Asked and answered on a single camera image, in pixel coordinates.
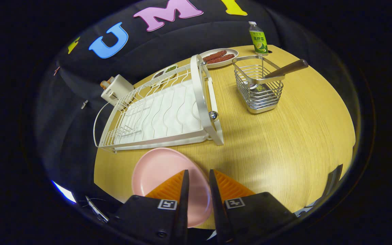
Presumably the white round plate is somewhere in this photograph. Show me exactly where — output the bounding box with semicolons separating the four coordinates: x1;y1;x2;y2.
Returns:
199;48;239;69

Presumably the white toaster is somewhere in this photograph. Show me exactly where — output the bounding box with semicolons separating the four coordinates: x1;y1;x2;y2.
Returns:
101;74;134;107

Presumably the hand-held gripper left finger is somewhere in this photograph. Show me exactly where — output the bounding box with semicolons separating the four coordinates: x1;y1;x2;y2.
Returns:
108;169;190;245

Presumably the brown meat patty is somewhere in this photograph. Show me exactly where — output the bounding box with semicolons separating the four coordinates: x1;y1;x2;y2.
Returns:
207;54;235;65
203;50;228;62

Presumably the dark grey chair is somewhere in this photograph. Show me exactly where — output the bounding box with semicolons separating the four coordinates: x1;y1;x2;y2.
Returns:
320;164;343;205

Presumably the metal wire basket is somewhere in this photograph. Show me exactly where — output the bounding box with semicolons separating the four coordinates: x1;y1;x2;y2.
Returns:
232;55;285;114

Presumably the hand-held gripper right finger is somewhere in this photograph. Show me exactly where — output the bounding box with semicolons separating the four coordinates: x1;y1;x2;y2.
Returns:
209;169;298;245

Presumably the wooden handle metal spoon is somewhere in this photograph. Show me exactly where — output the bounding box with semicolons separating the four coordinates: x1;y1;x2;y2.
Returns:
249;59;309;91

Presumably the green label drink bottle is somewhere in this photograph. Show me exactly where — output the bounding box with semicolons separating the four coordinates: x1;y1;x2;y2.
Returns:
249;21;269;56

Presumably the pink plate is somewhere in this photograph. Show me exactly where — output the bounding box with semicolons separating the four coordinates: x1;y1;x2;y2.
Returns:
131;147;213;228

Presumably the white divided seed tray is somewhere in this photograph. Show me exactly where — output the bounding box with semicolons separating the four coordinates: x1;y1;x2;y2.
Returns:
152;64;179;80

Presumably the white wire dish rack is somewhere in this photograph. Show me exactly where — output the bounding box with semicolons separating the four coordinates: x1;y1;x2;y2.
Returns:
93;54;224;153

